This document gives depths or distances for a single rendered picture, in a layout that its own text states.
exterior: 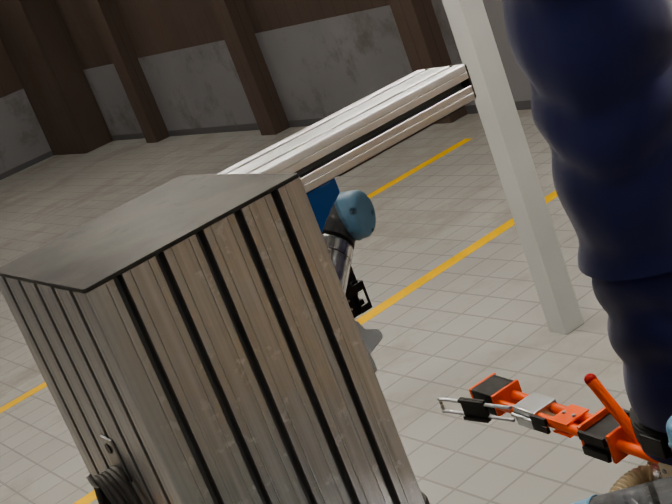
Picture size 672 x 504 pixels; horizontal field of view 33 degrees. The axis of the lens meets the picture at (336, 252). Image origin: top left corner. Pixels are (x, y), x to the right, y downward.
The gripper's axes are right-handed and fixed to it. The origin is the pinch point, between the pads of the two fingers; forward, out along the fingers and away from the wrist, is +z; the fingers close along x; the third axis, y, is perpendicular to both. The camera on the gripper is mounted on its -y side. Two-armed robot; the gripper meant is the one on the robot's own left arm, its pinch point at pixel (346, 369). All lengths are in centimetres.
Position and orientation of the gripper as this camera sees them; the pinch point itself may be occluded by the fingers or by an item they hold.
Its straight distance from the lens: 192.5
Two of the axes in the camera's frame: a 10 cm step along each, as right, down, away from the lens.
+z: 3.4, 8.9, 2.9
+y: 7.4, -4.5, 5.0
